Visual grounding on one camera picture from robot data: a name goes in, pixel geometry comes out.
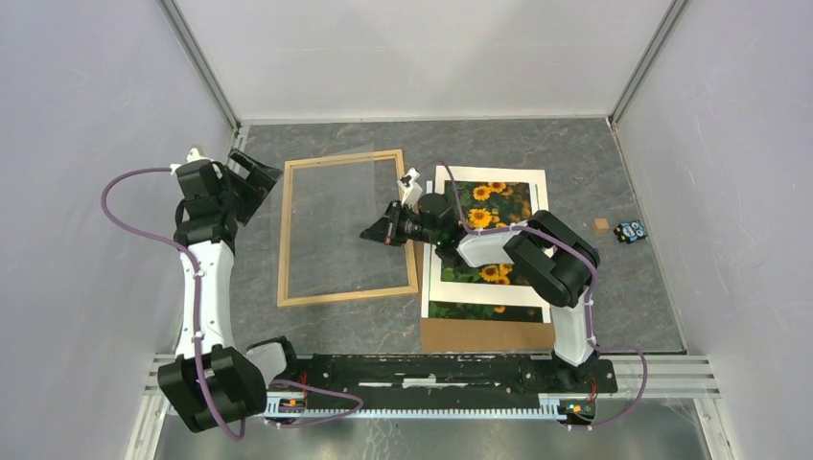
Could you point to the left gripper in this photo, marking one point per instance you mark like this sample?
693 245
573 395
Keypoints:
264 179

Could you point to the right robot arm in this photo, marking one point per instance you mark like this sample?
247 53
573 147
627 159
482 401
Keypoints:
558 264

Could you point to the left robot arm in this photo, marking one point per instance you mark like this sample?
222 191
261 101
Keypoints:
210 383

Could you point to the wooden picture frame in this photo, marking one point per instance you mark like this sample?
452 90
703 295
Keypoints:
283 297

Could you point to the small wooden cube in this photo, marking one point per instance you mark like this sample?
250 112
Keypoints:
600 225

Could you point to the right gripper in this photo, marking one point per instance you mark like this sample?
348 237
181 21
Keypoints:
387 227

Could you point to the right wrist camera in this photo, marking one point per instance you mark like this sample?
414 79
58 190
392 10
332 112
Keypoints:
410 189

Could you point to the brown backing board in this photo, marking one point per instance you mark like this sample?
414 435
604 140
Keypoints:
474 336

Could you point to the sunflower photo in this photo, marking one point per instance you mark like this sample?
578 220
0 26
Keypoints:
483 311

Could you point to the black blue toy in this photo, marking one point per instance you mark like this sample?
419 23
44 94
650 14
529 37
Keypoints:
631 231

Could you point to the white slotted cable duct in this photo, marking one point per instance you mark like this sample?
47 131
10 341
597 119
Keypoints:
286 409

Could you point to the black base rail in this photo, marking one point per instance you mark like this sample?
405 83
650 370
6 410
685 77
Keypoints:
436 382

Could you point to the white photo mat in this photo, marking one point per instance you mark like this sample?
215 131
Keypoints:
445 183

